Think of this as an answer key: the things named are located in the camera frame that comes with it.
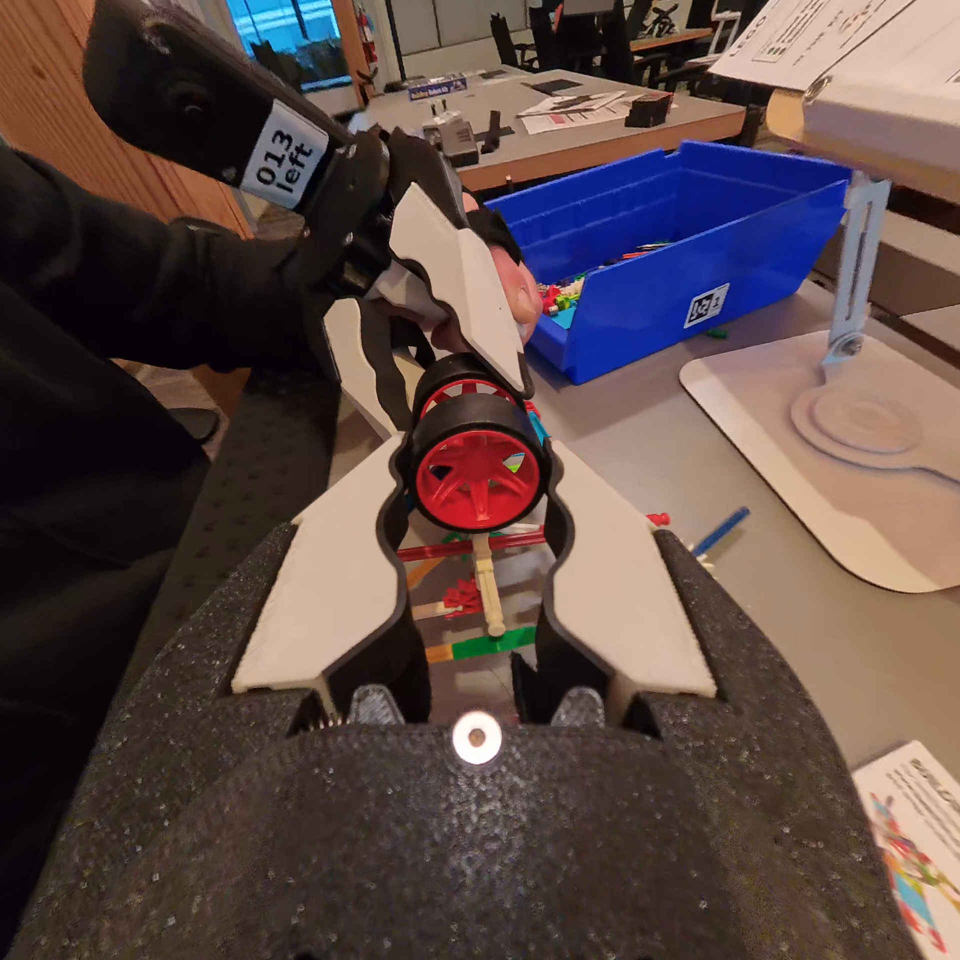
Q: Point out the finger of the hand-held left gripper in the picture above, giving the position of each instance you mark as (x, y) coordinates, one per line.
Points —
(352, 345)
(465, 277)

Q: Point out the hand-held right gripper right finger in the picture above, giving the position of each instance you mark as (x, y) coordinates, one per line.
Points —
(630, 607)

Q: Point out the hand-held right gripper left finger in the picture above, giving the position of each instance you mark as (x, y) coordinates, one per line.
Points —
(322, 600)

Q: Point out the black toy wheel red hub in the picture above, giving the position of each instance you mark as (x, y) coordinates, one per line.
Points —
(450, 375)
(480, 480)

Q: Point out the colourful construction toy model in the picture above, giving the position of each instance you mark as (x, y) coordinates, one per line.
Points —
(487, 577)

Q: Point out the blue parts bin with tag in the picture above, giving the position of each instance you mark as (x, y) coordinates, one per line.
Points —
(712, 240)

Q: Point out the person's left forearm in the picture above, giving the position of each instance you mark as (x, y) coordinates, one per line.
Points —
(150, 285)

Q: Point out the person's left hand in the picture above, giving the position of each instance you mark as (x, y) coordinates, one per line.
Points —
(521, 296)

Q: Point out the wooden column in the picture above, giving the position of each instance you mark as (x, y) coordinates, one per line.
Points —
(60, 90)

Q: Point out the black power adapter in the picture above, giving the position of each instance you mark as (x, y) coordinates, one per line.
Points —
(459, 144)

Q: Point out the small white device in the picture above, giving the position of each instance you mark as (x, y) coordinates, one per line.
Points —
(442, 120)

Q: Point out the neighbouring grey table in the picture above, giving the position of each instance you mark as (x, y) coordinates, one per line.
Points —
(600, 142)

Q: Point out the blue printed box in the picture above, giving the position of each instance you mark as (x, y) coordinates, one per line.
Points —
(437, 88)

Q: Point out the papers on neighbouring table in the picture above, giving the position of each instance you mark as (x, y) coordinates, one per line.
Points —
(585, 109)

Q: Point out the white stand base board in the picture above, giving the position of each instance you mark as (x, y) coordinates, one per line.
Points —
(787, 465)

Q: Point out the small black box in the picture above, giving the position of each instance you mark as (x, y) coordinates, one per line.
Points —
(649, 109)

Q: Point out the printed instruction leaflet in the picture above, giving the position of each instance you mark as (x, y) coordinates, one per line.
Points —
(922, 840)

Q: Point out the instruction sheet board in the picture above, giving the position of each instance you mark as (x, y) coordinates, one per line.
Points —
(862, 67)

